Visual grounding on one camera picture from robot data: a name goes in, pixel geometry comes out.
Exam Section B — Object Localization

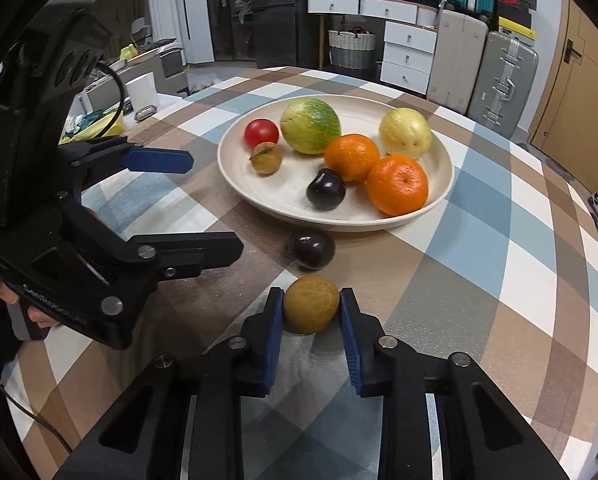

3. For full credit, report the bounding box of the beige suitcase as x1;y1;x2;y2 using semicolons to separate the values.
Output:
425;7;490;116

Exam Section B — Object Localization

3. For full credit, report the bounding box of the yellow package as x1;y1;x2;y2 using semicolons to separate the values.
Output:
66;110;126;142

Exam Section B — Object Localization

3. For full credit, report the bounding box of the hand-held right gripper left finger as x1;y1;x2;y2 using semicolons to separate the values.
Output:
54;286;286;480

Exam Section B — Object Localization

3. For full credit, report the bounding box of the silver suitcase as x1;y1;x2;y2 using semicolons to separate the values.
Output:
466;30;540;138

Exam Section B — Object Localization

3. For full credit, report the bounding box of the black cable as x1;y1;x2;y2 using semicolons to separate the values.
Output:
94;60;128;136
0;362;74;456

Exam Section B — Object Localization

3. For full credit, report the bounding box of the red cherry tomato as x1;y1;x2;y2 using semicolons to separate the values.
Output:
244;118;280;148

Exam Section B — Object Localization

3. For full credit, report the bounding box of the dark purple plum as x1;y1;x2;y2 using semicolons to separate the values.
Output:
286;230;336;272
306;168;346;211

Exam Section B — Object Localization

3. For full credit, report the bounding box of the white drawer chest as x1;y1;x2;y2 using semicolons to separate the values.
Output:
379;20;437;96

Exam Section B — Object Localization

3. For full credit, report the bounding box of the white paper box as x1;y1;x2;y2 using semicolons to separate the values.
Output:
128;72;159;117

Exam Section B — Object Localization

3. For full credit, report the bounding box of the large brown round fruit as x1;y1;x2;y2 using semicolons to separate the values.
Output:
283;275;341;336

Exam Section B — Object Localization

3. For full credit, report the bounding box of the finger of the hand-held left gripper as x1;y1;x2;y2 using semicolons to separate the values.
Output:
121;231;245;282
59;135;195;188

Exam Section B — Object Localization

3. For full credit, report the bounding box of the white cabinet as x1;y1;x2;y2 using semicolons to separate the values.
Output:
174;0;215;66

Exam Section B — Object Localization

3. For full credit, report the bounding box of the green yellow guava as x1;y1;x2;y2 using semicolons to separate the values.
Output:
280;97;342;156

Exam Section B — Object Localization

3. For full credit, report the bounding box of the dark refrigerator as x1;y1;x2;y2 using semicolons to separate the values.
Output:
249;0;310;70

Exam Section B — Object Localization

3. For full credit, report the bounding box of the woven basket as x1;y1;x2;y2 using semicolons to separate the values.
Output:
327;25;377;72

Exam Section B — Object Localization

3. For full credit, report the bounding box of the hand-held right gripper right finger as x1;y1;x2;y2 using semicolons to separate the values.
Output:
339;287;572;480

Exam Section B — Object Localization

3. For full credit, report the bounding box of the wooden door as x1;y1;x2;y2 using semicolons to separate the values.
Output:
529;0;598;193

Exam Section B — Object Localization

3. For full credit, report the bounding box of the small orange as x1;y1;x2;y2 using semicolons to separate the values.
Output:
324;134;381;183

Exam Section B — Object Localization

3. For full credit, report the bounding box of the small brown round fruit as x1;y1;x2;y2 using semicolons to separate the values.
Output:
249;142;283;176

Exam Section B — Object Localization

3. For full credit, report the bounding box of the large orange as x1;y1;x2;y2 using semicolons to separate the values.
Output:
365;155;430;217

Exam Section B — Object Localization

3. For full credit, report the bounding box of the cream oval plate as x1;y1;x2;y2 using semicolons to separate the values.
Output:
217;94;454;233

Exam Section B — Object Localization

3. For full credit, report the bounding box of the white desk with drawers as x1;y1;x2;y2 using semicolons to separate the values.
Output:
306;0;437;28

